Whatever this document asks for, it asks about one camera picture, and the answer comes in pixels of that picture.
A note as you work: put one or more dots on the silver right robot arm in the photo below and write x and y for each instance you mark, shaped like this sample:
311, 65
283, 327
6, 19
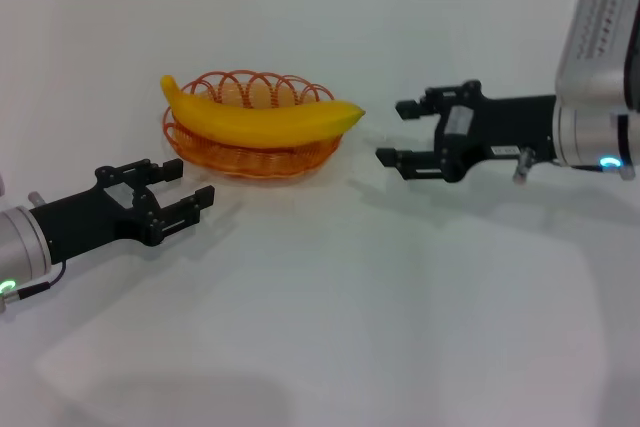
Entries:
595, 72

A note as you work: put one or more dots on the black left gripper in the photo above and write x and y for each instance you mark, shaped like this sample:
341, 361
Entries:
85, 222

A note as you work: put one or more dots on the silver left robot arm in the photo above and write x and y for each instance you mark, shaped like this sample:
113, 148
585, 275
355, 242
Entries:
20, 242

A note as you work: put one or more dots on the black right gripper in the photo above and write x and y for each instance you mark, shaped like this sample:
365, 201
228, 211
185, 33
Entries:
510, 122

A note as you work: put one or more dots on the yellow banana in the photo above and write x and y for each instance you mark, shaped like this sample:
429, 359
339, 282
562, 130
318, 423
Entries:
260, 122

